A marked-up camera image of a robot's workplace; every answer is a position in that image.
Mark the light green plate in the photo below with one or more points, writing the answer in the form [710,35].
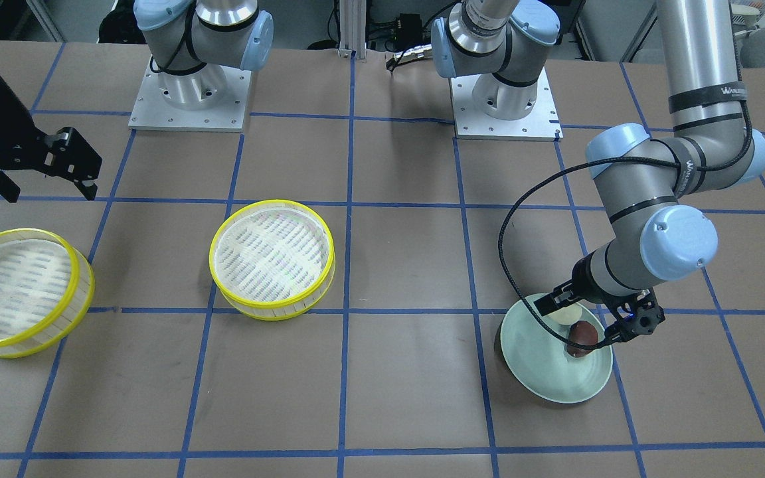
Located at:
[541,363]

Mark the aluminium frame post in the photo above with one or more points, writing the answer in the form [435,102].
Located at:
[352,29]

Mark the side yellow steamer basket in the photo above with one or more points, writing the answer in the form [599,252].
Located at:
[46,288]

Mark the center yellow steamer basket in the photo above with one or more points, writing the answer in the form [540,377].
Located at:
[273,260]

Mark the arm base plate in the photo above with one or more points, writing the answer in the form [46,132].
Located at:
[150,106]
[542,113]

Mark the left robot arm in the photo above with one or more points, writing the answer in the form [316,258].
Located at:
[640,180]

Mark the dark red bun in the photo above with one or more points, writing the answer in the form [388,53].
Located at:
[582,338]

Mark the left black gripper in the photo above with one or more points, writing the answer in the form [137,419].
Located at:
[580,270]

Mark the white bun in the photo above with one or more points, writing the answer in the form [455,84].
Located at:
[566,316]

